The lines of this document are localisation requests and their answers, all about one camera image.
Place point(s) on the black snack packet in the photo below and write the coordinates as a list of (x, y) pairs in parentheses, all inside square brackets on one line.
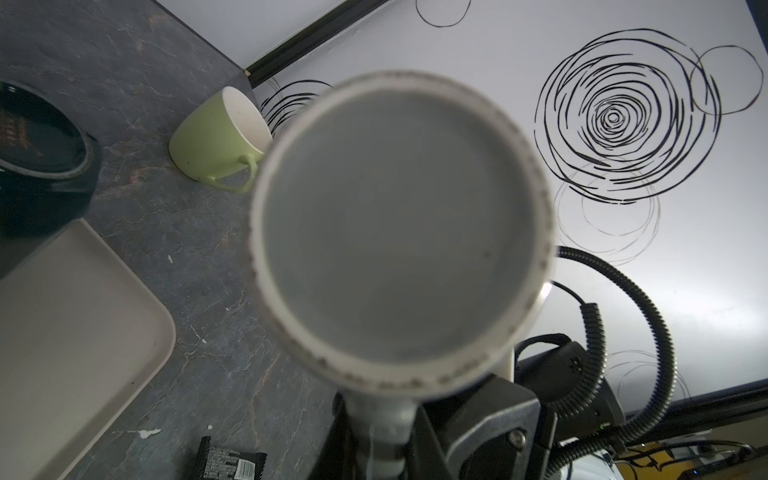
[(214, 462)]

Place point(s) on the beige plastic tray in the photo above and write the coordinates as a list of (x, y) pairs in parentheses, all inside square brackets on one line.
[(81, 336)]

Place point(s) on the dark green mug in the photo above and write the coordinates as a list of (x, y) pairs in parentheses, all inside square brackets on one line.
[(49, 165)]

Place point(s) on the light green mug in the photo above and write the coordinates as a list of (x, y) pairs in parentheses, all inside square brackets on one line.
[(221, 142)]

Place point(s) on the grey mug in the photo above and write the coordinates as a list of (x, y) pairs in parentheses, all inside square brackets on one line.
[(401, 235)]

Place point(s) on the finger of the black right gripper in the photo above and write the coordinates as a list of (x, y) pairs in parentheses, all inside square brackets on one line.
[(484, 432)]

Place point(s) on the black corner frame post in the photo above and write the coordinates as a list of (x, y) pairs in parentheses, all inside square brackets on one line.
[(310, 38)]

